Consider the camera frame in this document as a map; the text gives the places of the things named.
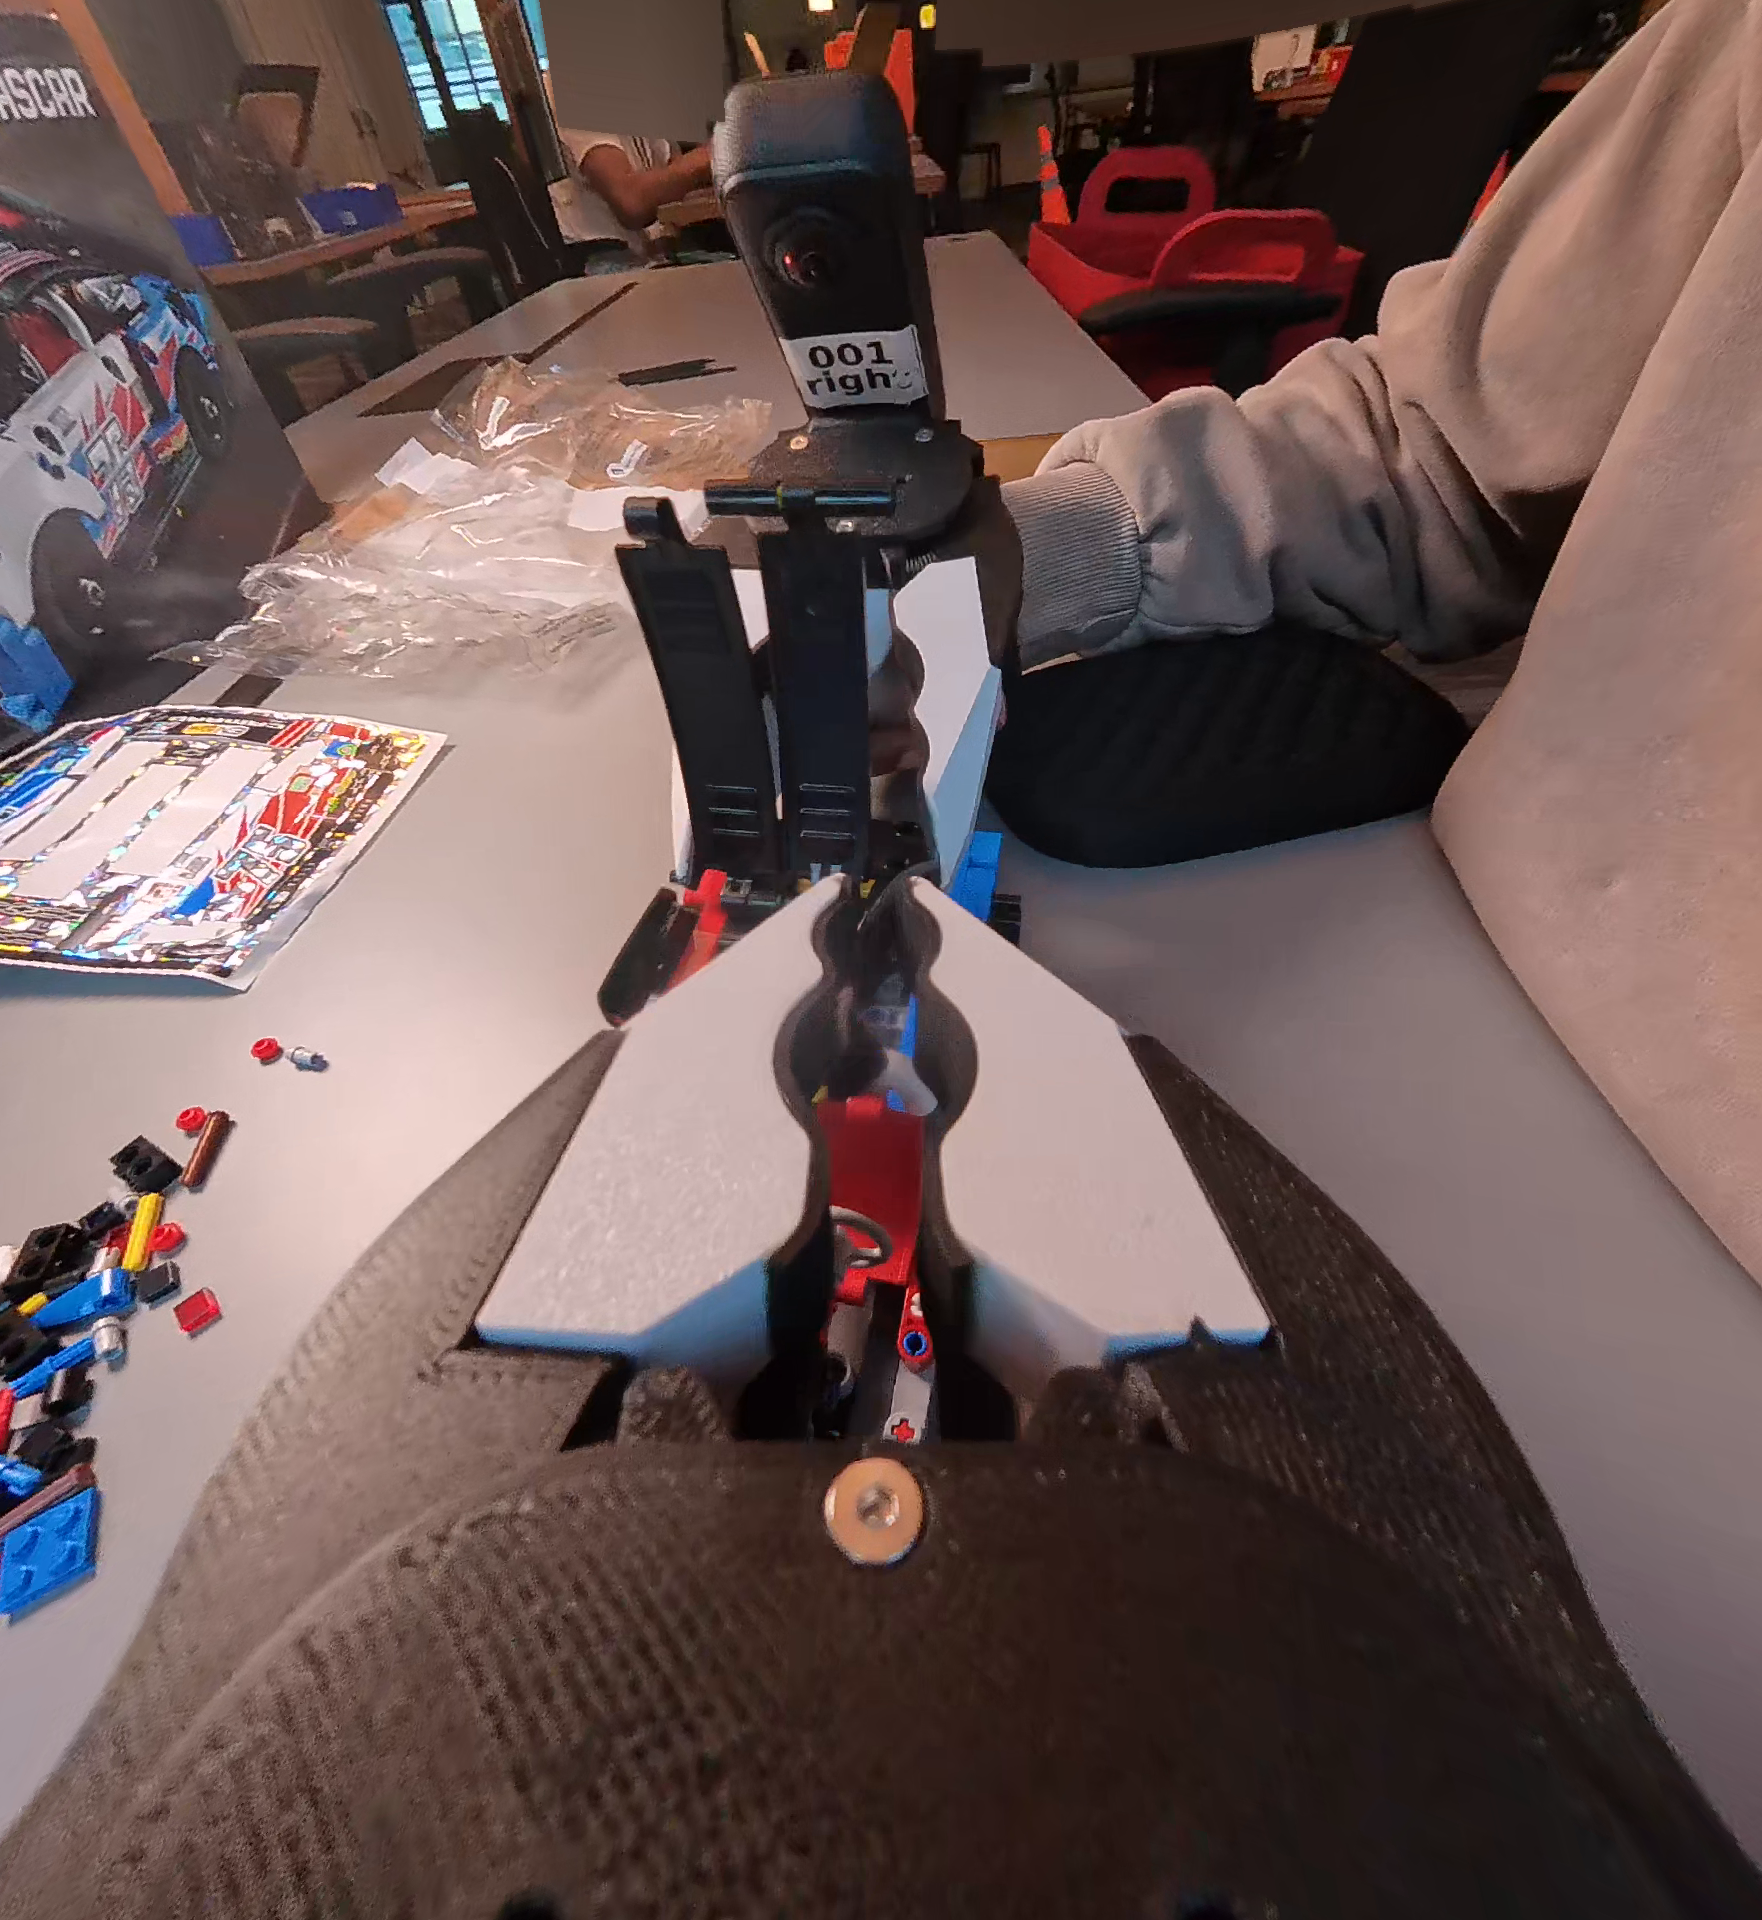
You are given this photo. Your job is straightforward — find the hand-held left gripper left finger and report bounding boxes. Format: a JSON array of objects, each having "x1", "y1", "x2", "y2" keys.
[{"x1": 471, "y1": 874, "x2": 851, "y2": 1373}]

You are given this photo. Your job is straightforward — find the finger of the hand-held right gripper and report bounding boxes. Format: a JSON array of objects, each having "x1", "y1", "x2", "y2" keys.
[
  {"x1": 866, "y1": 559, "x2": 1009, "y2": 890},
  {"x1": 671, "y1": 566, "x2": 773, "y2": 888}
]

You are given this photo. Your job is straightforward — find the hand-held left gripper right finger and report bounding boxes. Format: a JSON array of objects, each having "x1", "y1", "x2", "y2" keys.
[{"x1": 903, "y1": 880, "x2": 1277, "y2": 1373}]

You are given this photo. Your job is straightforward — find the lego race car model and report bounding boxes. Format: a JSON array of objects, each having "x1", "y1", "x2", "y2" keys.
[{"x1": 597, "y1": 478, "x2": 1025, "y2": 1447}]

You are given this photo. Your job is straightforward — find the person's right forearm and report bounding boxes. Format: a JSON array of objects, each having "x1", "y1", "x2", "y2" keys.
[{"x1": 1003, "y1": 253, "x2": 1589, "y2": 672}]

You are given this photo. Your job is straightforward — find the pile of mixed lego pieces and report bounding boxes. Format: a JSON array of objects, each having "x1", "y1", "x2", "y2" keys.
[{"x1": 0, "y1": 1101, "x2": 229, "y2": 1682}]

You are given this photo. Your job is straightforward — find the black lego set box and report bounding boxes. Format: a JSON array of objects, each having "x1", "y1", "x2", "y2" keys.
[{"x1": 0, "y1": 0, "x2": 331, "y2": 782}]

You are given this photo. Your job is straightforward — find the person's right hand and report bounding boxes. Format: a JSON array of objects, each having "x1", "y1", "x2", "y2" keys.
[{"x1": 863, "y1": 629, "x2": 933, "y2": 831}]

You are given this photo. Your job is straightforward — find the clear plastic bags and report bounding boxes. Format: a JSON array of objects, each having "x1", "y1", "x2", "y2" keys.
[{"x1": 157, "y1": 356, "x2": 781, "y2": 679}]

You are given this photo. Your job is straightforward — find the red chairs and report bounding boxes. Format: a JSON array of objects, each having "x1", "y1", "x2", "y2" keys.
[{"x1": 1028, "y1": 141, "x2": 1366, "y2": 395}]

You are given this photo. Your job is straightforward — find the colourful sticker sheet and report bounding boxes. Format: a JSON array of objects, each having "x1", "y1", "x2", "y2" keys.
[{"x1": 0, "y1": 705, "x2": 451, "y2": 992}]

